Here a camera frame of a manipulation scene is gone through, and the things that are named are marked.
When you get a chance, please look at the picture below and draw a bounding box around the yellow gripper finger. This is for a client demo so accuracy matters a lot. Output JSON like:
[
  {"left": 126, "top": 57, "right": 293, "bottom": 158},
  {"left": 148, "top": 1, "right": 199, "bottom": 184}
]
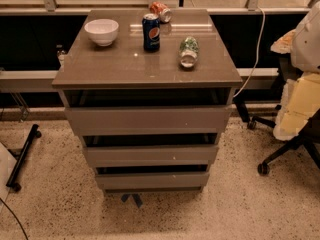
[{"left": 271, "top": 30, "right": 295, "bottom": 54}]

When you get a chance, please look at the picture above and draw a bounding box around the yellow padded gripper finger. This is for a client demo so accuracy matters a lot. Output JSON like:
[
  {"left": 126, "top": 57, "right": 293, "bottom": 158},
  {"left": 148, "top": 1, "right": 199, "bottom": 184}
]
[{"left": 273, "top": 73, "right": 320, "bottom": 141}]

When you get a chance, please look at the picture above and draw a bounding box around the grey drawer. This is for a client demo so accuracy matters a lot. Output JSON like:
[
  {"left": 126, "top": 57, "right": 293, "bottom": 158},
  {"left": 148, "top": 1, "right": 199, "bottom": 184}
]
[
  {"left": 65, "top": 106, "right": 230, "bottom": 136},
  {"left": 83, "top": 145, "right": 218, "bottom": 167},
  {"left": 96, "top": 172, "right": 209, "bottom": 190}
]

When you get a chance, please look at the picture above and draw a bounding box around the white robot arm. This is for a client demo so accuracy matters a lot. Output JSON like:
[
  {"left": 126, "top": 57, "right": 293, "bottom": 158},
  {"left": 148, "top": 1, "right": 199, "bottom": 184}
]
[{"left": 271, "top": 2, "right": 320, "bottom": 141}]

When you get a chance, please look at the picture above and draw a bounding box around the grey drawer cabinet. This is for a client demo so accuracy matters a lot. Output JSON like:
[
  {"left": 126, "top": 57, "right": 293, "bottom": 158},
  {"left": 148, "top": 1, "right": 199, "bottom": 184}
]
[{"left": 52, "top": 9, "right": 242, "bottom": 193}]

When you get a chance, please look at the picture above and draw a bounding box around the grey top drawer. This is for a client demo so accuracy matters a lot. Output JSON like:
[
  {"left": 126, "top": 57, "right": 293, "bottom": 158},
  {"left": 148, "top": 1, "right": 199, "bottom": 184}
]
[{"left": 65, "top": 106, "right": 230, "bottom": 136}]

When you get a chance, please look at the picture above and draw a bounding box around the grey bottom drawer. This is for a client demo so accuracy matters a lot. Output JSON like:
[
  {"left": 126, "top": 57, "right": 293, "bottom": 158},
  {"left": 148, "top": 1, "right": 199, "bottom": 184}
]
[{"left": 96, "top": 172, "right": 209, "bottom": 190}]

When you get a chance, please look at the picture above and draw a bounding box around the black office chair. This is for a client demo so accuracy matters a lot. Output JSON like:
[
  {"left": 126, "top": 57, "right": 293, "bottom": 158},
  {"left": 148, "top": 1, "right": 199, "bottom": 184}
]
[{"left": 234, "top": 55, "right": 320, "bottom": 175}]

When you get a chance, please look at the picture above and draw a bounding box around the green soda can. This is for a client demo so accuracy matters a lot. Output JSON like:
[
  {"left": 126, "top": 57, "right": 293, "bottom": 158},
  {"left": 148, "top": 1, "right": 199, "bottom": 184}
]
[{"left": 179, "top": 36, "right": 199, "bottom": 68}]

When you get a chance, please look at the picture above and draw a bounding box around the orange soda can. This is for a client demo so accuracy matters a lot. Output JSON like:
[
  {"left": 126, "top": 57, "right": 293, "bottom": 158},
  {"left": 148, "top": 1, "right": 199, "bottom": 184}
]
[{"left": 149, "top": 1, "right": 172, "bottom": 23}]

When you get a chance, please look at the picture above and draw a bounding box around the blue pepsi can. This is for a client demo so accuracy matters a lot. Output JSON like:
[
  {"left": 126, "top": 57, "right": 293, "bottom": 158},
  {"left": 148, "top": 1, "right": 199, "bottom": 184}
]
[{"left": 142, "top": 13, "right": 160, "bottom": 51}]

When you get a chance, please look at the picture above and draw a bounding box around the white ceramic bowl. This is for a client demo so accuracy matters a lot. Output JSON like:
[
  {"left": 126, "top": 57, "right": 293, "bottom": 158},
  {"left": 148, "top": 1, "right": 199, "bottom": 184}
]
[{"left": 84, "top": 19, "right": 119, "bottom": 46}]

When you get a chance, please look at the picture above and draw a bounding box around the blue tape cross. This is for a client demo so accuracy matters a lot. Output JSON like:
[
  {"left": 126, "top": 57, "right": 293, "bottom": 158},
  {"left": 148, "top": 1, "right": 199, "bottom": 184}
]
[{"left": 120, "top": 193, "right": 144, "bottom": 209}]

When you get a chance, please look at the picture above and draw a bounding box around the black wheeled stand leg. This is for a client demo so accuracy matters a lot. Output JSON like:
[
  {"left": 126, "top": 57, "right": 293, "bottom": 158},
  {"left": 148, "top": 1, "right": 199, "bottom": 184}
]
[{"left": 6, "top": 124, "right": 42, "bottom": 192}]

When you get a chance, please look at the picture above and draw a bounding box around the white cable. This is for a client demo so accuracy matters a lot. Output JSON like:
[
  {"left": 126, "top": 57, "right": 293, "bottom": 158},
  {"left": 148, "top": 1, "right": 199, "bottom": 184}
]
[{"left": 232, "top": 7, "right": 267, "bottom": 99}]

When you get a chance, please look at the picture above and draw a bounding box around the black floor cable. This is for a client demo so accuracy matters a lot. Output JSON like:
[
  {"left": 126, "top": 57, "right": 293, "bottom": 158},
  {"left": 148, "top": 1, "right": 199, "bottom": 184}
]
[{"left": 0, "top": 197, "right": 30, "bottom": 240}]

